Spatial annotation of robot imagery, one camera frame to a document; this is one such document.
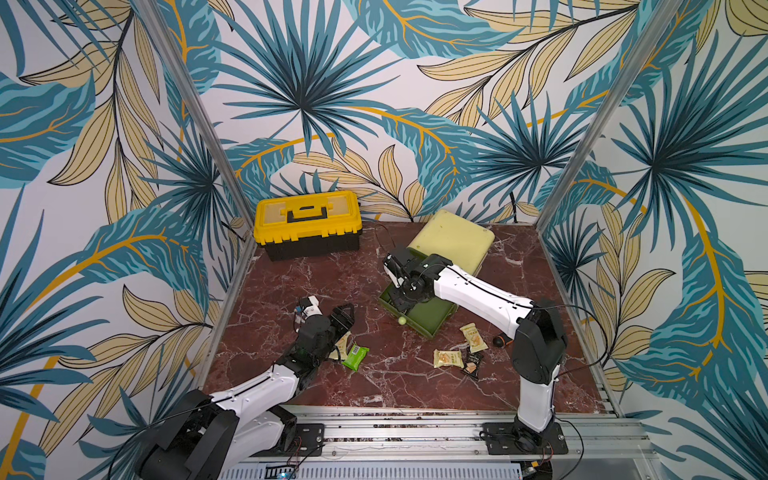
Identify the bright green snack packet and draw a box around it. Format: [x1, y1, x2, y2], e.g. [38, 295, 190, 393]
[342, 344, 369, 371]

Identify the green drawer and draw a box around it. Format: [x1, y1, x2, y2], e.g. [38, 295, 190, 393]
[378, 284, 458, 339]

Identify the cream cookie packet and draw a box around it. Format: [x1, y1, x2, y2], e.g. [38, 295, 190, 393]
[460, 323, 488, 353]
[433, 350, 464, 369]

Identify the black cookie packet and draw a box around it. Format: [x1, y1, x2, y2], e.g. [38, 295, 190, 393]
[462, 352, 484, 380]

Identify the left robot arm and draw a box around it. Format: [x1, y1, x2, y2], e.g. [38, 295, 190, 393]
[133, 296, 355, 479]

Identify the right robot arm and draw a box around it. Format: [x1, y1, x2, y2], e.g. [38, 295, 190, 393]
[383, 248, 568, 435]

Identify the light green drawer cabinet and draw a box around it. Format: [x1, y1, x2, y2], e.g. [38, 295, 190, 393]
[408, 209, 495, 275]

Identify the black orange screwdriver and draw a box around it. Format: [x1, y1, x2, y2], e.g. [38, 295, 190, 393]
[492, 334, 513, 348]

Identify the yellow black toolbox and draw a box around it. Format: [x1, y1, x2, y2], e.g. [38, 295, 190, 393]
[253, 191, 363, 261]

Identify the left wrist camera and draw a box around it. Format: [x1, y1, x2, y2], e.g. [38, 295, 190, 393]
[295, 296, 322, 321]

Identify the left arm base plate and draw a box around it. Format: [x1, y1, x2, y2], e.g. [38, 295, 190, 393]
[255, 423, 325, 459]

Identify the aluminium front rail frame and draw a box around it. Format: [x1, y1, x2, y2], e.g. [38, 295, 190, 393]
[286, 405, 663, 479]

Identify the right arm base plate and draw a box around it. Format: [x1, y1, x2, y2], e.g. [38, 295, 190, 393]
[479, 421, 569, 458]

